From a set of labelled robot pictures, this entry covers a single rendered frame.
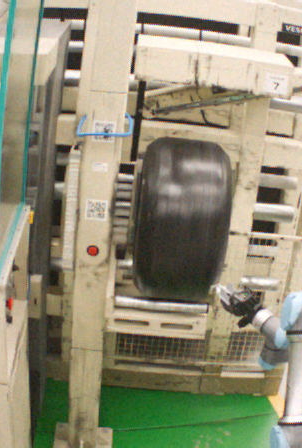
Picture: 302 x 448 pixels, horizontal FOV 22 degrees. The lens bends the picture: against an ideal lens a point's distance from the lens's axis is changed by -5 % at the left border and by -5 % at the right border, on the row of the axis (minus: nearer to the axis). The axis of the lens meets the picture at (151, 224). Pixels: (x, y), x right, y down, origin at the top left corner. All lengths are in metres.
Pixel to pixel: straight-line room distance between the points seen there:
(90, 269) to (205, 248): 0.48
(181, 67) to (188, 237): 0.66
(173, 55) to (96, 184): 0.56
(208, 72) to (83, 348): 1.17
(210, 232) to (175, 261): 0.15
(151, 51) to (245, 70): 0.36
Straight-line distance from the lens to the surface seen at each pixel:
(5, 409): 2.44
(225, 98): 3.03
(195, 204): 2.58
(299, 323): 2.24
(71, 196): 2.76
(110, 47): 2.57
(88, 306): 2.95
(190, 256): 2.60
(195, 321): 2.86
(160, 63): 2.85
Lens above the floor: 2.36
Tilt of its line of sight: 25 degrees down
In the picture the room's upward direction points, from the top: 7 degrees clockwise
